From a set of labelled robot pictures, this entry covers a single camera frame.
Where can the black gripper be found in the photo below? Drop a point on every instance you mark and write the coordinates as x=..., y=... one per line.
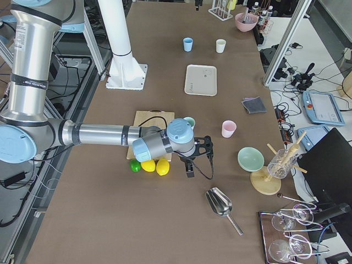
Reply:
x=186, y=160

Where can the green cup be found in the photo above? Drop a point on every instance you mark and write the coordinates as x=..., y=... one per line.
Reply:
x=191, y=121

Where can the blue cup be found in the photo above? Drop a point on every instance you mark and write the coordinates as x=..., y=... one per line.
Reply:
x=187, y=44

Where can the cream cup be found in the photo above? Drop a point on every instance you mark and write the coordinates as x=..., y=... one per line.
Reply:
x=220, y=45

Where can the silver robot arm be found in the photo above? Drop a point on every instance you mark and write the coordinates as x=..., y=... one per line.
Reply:
x=26, y=131

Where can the cream rabbit tray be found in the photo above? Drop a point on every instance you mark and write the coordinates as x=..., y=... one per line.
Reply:
x=201, y=80

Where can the wine glass holder tray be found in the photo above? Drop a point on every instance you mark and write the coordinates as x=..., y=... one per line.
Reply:
x=284, y=234

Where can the yellow lemon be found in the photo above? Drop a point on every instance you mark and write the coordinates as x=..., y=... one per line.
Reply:
x=148, y=166
x=162, y=167

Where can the metal scoop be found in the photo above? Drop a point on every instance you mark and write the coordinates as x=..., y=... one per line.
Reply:
x=222, y=206

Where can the green lime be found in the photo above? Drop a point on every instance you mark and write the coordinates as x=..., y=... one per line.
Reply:
x=135, y=165

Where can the wooden cutting board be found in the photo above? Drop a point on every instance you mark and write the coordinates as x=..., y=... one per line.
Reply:
x=156, y=118

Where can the green bowl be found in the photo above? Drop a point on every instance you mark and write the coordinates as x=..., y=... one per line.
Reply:
x=250, y=159

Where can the wooden mug tree stand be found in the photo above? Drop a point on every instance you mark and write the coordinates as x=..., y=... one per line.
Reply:
x=269, y=185

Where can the grey folded cloth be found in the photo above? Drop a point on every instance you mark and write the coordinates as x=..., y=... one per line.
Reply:
x=254, y=105

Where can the clear glass mug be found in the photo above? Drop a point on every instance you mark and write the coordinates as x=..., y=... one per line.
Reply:
x=278, y=168

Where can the blue teach pendant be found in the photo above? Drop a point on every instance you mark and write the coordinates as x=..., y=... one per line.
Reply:
x=313, y=135
x=321, y=108

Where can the pink bowl with ice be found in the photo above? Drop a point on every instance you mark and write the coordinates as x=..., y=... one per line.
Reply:
x=250, y=22

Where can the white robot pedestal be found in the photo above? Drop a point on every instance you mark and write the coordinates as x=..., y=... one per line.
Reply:
x=125, y=72

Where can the white wire cup rack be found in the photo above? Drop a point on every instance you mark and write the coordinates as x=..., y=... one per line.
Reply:
x=221, y=9

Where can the aluminium frame post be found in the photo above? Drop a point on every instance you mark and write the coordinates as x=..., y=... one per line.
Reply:
x=293, y=24

